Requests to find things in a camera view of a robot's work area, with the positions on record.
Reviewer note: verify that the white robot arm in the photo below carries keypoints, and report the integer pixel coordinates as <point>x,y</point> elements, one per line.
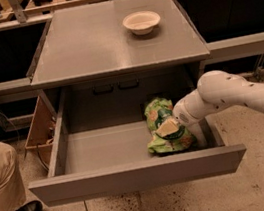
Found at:
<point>216,91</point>

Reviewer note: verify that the grey metal rail frame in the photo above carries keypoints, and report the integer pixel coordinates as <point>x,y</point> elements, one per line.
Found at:
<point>0,88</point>

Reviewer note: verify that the grey cabinet with counter top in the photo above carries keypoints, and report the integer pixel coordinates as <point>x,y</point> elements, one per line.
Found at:
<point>112,58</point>

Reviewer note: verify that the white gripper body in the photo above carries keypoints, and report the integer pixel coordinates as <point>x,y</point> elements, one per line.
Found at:
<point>182,116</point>

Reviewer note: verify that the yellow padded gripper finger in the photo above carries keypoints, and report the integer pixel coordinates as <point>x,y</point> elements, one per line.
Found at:
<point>169,126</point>
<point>196,130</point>

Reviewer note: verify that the green rice chip bag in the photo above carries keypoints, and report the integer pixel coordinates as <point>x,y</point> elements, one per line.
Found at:
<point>157,111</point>

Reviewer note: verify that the open grey top drawer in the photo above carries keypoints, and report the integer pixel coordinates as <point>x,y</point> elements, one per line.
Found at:
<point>100,144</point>

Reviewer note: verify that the white paper bowl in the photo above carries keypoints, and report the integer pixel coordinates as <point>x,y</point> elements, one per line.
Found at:
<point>141,23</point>

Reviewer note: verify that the wooden box beside cabinet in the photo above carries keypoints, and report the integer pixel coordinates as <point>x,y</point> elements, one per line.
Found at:
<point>40,136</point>

